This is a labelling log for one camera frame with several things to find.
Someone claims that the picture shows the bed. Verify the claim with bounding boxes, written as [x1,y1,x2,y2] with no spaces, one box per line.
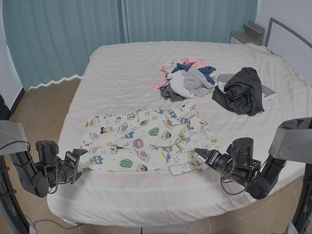
[46,17,312,230]

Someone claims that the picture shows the grey garment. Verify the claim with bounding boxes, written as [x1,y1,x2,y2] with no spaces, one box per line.
[216,74,280,102]

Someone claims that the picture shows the dark grey cabinet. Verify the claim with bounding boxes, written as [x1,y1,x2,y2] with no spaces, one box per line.
[0,95,13,121]

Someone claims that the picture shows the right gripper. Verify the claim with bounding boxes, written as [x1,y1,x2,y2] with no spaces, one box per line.
[194,148,232,173]

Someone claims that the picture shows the pile of clothes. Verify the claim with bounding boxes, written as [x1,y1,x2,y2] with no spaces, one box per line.
[154,56,217,102]

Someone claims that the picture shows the blue-green curtain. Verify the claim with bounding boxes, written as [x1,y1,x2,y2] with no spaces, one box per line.
[119,0,259,44]
[2,0,126,93]

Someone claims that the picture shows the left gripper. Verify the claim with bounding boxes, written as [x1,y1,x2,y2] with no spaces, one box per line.
[57,149,88,185]

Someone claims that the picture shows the black garment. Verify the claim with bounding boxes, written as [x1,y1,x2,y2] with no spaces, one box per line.
[212,67,265,117]

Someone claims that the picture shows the grey bedside table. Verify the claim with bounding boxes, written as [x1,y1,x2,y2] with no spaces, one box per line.
[230,20,265,45]

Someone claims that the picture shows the white printed pyjama top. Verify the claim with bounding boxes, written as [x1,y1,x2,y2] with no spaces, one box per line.
[78,101,220,178]

